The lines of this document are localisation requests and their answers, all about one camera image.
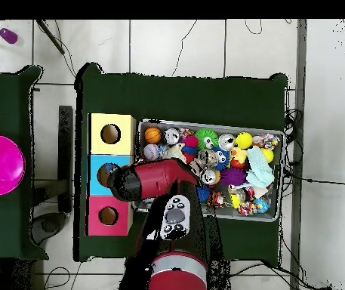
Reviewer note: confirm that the pink plastic object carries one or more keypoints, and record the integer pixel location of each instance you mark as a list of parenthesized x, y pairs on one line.
[(0, 165)]

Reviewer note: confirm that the wooden box with three holes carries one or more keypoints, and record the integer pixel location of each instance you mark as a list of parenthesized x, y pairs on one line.
[(123, 145)]

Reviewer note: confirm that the black rod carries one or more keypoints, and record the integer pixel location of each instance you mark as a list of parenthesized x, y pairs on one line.
[(51, 37)]

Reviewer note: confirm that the light blue cloth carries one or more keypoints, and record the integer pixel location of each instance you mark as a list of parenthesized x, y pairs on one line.
[(259, 167)]

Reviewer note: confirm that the dark green tablecloth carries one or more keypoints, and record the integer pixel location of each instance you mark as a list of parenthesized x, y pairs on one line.
[(190, 96), (9, 226)]

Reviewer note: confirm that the purple bottle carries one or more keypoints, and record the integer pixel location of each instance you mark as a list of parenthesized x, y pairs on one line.
[(8, 35)]

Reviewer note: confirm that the orange toy basketball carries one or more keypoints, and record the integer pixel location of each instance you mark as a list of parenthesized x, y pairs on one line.
[(153, 135)]

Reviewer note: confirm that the small green fuzzy eyed ball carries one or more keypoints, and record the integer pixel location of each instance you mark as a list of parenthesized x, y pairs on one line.
[(205, 139)]

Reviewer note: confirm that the yellow smiley ball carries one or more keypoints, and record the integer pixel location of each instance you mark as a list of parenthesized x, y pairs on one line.
[(243, 140)]

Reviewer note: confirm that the purple spiky ball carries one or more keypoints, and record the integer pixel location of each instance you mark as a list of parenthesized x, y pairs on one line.
[(232, 176)]

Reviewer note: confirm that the blue fuzzy eyed ball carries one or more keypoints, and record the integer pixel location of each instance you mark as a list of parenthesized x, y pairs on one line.
[(222, 157)]

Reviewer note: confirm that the white toy baseball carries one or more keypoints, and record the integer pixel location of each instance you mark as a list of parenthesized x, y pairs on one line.
[(151, 151)]

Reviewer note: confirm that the crushed clear bottle blue label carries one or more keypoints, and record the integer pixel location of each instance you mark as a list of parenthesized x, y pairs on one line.
[(109, 167)]

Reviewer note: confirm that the shallow metal mesh bin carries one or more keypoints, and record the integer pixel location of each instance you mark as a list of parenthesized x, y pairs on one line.
[(154, 124)]

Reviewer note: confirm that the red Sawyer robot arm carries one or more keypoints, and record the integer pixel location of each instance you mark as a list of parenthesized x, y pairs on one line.
[(157, 178)]

